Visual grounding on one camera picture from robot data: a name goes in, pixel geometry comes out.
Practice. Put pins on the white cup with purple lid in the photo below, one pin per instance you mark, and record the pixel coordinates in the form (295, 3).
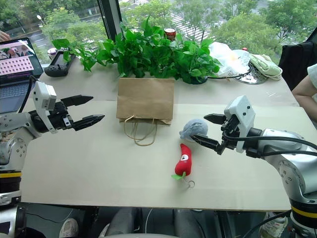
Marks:
(52, 53)

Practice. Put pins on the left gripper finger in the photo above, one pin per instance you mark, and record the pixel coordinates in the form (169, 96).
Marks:
(88, 121)
(78, 100)

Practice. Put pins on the person's bare forearm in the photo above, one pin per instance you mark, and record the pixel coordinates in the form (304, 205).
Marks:
(305, 93)

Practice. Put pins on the white plastic bag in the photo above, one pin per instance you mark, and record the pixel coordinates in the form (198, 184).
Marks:
(224, 58)

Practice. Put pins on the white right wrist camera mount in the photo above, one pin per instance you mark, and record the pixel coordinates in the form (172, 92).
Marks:
(245, 114)

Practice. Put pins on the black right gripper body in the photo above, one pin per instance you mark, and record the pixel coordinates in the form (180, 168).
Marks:
(230, 129)

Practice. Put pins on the green leafy potted plant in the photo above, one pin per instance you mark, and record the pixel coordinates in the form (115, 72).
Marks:
(148, 54)

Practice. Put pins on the black handheld game console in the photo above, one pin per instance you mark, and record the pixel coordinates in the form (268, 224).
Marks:
(59, 64)

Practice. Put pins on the open laptop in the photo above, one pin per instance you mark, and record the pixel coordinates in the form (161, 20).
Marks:
(15, 74)

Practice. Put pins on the person's fingers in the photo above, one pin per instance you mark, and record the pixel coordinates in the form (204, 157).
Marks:
(3, 36)

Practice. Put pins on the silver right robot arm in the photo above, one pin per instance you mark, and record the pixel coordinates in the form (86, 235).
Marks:
(292, 171)

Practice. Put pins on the brown paper bag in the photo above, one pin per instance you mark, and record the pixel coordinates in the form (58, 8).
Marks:
(145, 99)

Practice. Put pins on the pale green cloth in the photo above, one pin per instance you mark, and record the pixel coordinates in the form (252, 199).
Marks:
(263, 65)

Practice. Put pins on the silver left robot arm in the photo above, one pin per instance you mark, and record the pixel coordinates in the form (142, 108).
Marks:
(15, 148)

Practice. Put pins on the black window frame post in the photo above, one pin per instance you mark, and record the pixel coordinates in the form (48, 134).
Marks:
(109, 17)

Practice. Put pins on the dark grey rounded shape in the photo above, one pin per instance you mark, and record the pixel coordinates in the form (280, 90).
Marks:
(123, 223)

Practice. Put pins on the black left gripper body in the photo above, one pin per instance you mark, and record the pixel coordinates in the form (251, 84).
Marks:
(60, 119)

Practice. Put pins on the white sneaker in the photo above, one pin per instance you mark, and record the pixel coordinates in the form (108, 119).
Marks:
(69, 228)
(272, 226)

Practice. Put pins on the red chili plush toy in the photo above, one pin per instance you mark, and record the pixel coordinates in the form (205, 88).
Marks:
(183, 161)

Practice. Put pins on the red drink can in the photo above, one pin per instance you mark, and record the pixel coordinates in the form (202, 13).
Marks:
(170, 33)

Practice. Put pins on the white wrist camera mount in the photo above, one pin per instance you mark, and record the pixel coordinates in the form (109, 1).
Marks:
(245, 114)
(44, 95)

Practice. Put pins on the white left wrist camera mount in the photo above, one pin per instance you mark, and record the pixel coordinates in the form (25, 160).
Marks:
(44, 95)

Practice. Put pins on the grey blue plush toy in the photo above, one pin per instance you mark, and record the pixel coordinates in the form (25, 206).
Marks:
(194, 127)

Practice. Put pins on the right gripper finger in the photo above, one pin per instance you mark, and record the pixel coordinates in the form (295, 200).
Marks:
(206, 141)
(215, 118)

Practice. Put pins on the round silver metal plate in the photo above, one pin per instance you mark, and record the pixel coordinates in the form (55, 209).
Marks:
(252, 78)

